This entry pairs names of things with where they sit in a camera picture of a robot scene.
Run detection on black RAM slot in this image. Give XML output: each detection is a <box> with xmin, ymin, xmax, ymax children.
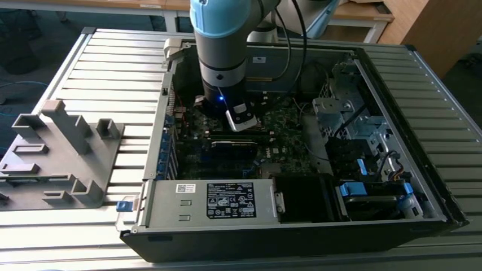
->
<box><xmin>208</xmin><ymin>134</ymin><xmax>272</xmax><ymax>142</ymax></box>
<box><xmin>208</xmin><ymin>129</ymin><xmax>268</xmax><ymax>136</ymax></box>

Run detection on small black graphics card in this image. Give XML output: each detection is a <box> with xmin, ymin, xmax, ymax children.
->
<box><xmin>209</xmin><ymin>140</ymin><xmax>260</xmax><ymax>162</ymax></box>

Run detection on green motherboard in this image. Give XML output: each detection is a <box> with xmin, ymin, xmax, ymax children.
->
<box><xmin>172</xmin><ymin>95</ymin><xmax>320</xmax><ymax>180</ymax></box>

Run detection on beige case latch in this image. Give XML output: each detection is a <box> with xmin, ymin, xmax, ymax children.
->
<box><xmin>161</xmin><ymin>38</ymin><xmax>188</xmax><ymax>68</ymax></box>

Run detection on brown chipset heatsink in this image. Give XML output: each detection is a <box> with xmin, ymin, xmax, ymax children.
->
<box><xmin>259</xmin><ymin>163</ymin><xmax>283</xmax><ymax>179</ymax></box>

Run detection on silver metal drive cage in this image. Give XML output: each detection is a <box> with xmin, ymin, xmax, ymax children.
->
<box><xmin>311</xmin><ymin>60</ymin><xmax>395</xmax><ymax>159</ymax></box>

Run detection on grey plastic parts rack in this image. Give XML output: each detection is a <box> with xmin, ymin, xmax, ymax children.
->
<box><xmin>0</xmin><ymin>99</ymin><xmax>125</xmax><ymax>211</ymax></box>

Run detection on silver power supply unit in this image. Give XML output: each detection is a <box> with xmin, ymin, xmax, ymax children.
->
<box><xmin>133</xmin><ymin>178</ymin><xmax>283</xmax><ymax>226</ymax></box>

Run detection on wide blue drive latch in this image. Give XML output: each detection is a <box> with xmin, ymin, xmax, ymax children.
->
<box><xmin>337</xmin><ymin>182</ymin><xmax>367</xmax><ymax>198</ymax></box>

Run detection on black open PC case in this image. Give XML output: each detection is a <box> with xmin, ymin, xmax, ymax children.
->
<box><xmin>114</xmin><ymin>38</ymin><xmax>471</xmax><ymax>263</ymax></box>

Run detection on black hard disk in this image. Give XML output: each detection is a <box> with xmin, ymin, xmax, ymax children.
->
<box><xmin>343</xmin><ymin>196</ymin><xmax>400</xmax><ymax>221</ymax></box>

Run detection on tall blue drive clip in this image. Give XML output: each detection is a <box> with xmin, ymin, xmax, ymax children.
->
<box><xmin>402</xmin><ymin>182</ymin><xmax>416</xmax><ymax>211</ymax></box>

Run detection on wooden cabinet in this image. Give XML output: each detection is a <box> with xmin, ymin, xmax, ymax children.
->
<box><xmin>378</xmin><ymin>0</ymin><xmax>482</xmax><ymax>78</ymax></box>

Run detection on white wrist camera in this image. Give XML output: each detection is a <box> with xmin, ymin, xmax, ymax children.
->
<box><xmin>224</xmin><ymin>103</ymin><xmax>257</xmax><ymax>133</ymax></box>

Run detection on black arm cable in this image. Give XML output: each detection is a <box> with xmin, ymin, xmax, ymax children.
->
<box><xmin>289</xmin><ymin>0</ymin><xmax>308</xmax><ymax>99</ymax></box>
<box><xmin>273</xmin><ymin>7</ymin><xmax>293</xmax><ymax>98</ymax></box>

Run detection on grey plastic cable guide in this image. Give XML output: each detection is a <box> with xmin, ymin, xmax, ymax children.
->
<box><xmin>299</xmin><ymin>112</ymin><xmax>332</xmax><ymax>174</ymax></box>

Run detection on blue floor cable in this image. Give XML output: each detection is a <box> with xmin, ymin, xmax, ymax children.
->
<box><xmin>0</xmin><ymin>80</ymin><xmax>49</xmax><ymax>89</ymax></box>

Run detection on wooden desk white frame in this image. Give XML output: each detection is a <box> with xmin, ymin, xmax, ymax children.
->
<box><xmin>0</xmin><ymin>0</ymin><xmax>395</xmax><ymax>43</ymax></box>

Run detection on black drive wire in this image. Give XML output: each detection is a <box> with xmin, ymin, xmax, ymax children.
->
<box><xmin>378</xmin><ymin>151</ymin><xmax>400</xmax><ymax>181</ymax></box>

